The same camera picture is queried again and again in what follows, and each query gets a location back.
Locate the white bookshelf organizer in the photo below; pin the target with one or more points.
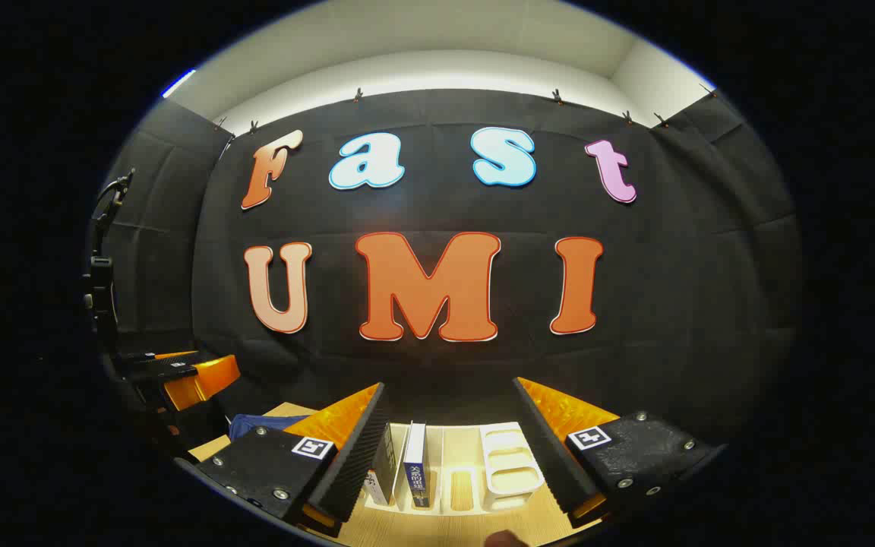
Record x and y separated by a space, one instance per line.
510 467

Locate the blue schoolbag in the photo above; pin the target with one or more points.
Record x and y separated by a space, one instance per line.
263 427

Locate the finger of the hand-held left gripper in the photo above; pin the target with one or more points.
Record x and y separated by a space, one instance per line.
198 384

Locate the book with blue cover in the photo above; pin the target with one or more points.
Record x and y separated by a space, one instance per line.
415 467

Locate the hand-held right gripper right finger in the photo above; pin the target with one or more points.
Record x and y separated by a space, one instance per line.
551 456

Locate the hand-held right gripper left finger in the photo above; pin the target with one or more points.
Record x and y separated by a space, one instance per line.
354 463

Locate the book with black white cover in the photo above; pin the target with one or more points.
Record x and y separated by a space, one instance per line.
383 467

